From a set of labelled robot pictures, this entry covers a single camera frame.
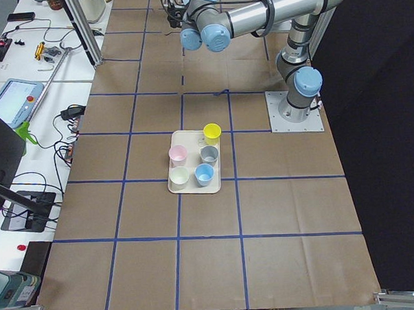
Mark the black monitor stand base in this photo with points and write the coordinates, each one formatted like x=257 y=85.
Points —
x=20 y=219

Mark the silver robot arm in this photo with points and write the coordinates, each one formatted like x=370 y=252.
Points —
x=201 y=23

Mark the yellow plastic cup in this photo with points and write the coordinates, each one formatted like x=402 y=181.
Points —
x=211 y=133

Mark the blue plastic cup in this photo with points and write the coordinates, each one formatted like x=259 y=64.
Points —
x=204 y=174

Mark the pink plastic cup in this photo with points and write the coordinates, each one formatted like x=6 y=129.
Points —
x=178 y=155

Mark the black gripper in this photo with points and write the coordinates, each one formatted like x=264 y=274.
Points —
x=172 y=20

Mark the blue teach pendant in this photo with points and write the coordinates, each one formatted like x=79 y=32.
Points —
x=17 y=99

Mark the yellow screwdriver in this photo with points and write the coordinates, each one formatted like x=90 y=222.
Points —
x=39 y=51

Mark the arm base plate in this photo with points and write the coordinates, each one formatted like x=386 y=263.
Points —
x=285 y=118

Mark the cream rectangular tray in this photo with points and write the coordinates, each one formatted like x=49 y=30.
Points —
x=193 y=142

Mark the grey plastic cup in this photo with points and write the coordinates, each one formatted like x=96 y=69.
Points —
x=209 y=154

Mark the aluminium frame post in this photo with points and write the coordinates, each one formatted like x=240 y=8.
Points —
x=84 y=32

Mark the pale green plastic cup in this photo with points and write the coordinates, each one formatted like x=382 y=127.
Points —
x=179 y=177

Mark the black power adapter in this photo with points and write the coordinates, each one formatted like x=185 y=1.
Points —
x=72 y=112

